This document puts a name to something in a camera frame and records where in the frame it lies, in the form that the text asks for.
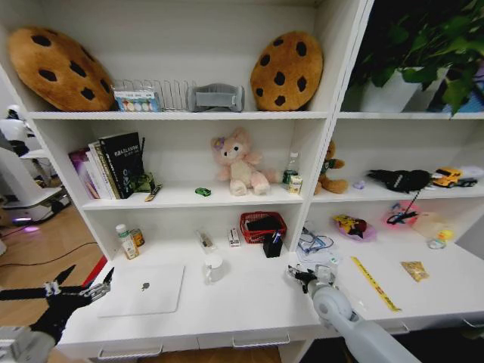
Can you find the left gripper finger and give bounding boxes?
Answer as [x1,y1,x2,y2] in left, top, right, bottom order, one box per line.
[44,265,76,296]
[79,267,116,300]

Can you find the red floor mat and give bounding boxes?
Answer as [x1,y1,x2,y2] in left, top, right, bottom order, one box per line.
[82,254,109,287]

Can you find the crumpled clear plastic bag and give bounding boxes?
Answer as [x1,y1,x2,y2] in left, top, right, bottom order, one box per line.
[296,241,342,268]

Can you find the black pen holder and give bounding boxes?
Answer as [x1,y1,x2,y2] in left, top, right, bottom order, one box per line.
[262,233,284,259]

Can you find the silver laptop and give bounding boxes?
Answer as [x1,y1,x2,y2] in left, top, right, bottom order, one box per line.
[97,263,187,318]

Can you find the red plastic basket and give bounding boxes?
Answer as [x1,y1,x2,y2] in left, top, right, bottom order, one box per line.
[239,211,288,244]

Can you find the white bottle green cap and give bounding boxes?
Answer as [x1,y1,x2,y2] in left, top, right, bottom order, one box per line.
[114,223,141,261]

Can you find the black item in basket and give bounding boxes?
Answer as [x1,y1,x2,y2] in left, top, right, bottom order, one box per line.
[245,216,281,232]

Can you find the yellow measuring tape strip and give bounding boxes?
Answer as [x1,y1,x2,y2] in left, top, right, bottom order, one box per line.
[349,256,402,313]

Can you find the purple pouch yellow cartoon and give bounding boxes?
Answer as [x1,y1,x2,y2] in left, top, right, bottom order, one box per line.
[332,213,378,243]

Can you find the clear plastic case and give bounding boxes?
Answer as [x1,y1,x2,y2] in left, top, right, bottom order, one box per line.
[195,226,218,253]

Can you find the brown teddy bear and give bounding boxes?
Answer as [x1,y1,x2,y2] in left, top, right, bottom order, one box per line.
[313,140,349,196]

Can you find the clear water bottle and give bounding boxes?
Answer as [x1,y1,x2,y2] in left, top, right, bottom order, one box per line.
[282,151,301,191]

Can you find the yellow snack packet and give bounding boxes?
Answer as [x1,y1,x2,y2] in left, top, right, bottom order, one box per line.
[400,260,431,283]

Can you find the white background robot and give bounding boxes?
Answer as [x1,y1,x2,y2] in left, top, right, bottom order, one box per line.
[0,104,72,225]

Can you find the pink round toy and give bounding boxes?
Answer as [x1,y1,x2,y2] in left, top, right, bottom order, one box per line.
[382,200,423,228]

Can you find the pink plush fox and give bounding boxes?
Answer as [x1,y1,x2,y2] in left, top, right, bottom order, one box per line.
[210,126,283,197]

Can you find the green camouflage toy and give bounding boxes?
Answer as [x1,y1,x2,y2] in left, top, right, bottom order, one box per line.
[130,172,157,194]

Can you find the white book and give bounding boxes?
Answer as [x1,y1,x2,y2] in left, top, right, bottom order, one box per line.
[85,142,113,200]

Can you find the gold spine book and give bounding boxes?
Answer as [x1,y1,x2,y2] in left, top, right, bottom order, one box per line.
[92,141,122,200]

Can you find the purple book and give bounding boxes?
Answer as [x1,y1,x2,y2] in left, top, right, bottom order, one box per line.
[68,148,100,200]

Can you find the black book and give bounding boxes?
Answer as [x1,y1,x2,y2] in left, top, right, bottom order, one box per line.
[98,132,145,200]

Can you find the yellow toy truck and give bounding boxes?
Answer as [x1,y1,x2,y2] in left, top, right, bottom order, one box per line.
[431,166,479,189]

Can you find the pack with coloured dots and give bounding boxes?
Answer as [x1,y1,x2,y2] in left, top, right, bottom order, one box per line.
[113,90,162,113]

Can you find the white shelf desk unit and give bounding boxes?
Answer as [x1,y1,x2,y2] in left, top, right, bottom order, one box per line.
[0,0,484,363]

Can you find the small cookie plush pillow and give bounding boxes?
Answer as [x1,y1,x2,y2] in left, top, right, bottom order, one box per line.
[250,30,324,112]

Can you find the white plant pot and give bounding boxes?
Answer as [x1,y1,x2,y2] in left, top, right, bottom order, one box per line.
[358,66,450,113]

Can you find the large cookie plush pillow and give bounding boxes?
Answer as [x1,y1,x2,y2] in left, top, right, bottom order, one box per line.
[7,25,116,113]

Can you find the green leafy plant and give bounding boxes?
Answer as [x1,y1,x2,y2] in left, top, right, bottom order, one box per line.
[349,0,484,116]

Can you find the black floor cable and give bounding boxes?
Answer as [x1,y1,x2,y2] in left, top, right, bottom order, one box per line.
[0,241,100,268]

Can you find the blue frame glasses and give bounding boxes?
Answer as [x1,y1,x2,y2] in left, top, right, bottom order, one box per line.
[297,227,335,259]

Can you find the silver wire file rack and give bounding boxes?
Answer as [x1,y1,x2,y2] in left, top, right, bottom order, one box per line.
[112,78,198,113]

